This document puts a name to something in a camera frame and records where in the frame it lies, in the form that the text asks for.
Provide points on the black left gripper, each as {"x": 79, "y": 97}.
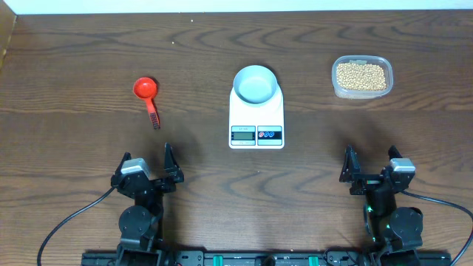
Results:
{"x": 172, "y": 173}

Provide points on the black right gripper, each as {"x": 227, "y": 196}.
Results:
{"x": 352, "y": 173}

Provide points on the red plastic measuring scoop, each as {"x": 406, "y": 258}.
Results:
{"x": 146, "y": 89}

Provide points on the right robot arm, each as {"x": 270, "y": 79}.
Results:
{"x": 395, "y": 231}

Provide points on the white digital kitchen scale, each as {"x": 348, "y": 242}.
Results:
{"x": 256, "y": 126}

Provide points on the grey plastic bowl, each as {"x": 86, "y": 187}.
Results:
{"x": 255, "y": 84}

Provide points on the clear plastic bean container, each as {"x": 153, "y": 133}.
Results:
{"x": 363, "y": 59}

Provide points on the pile of soybeans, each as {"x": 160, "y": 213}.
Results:
{"x": 361, "y": 77}

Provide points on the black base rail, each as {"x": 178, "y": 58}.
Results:
{"x": 202, "y": 258}

